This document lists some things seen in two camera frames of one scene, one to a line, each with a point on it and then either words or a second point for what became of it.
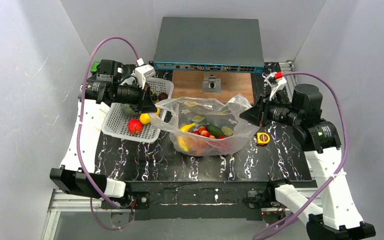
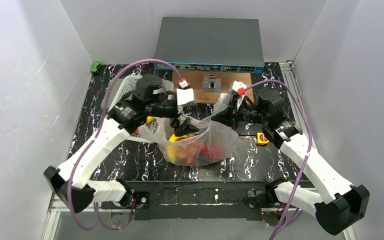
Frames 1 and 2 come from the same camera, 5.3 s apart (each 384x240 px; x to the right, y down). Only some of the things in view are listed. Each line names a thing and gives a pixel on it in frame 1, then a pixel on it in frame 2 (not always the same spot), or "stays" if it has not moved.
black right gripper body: x=262 y=111 to x=233 y=115
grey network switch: x=214 y=44 stays
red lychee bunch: x=221 y=137 to x=206 y=148
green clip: x=95 y=67 stays
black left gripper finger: x=148 y=105 to x=185 y=128
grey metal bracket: x=213 y=85 stays
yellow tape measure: x=262 y=138 stays
